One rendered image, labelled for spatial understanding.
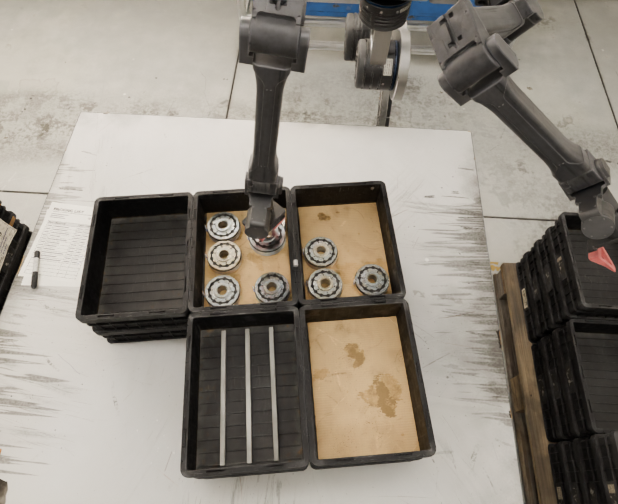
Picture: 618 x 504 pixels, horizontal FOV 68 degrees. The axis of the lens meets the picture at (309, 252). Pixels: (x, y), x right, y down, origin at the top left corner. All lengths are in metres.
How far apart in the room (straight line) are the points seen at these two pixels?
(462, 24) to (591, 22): 3.33
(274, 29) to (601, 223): 0.71
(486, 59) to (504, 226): 1.90
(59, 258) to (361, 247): 1.02
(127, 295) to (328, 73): 2.19
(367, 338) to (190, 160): 0.98
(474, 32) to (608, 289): 1.44
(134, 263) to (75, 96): 2.01
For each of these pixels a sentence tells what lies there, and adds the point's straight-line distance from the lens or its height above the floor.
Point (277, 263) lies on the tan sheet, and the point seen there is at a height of 0.83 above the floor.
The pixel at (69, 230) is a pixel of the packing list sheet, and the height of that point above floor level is 0.70.
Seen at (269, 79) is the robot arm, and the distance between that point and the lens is 0.81.
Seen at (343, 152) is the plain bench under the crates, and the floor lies 0.70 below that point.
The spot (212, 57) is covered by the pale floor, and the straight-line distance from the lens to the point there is 3.38.
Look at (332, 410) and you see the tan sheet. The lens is 1.28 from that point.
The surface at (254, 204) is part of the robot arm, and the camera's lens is 1.07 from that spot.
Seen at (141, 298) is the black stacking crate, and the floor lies 0.83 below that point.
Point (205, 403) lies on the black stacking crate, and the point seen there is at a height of 0.83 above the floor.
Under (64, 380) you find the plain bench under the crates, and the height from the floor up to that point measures 0.70.
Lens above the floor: 2.09
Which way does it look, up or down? 62 degrees down
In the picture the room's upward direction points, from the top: 1 degrees clockwise
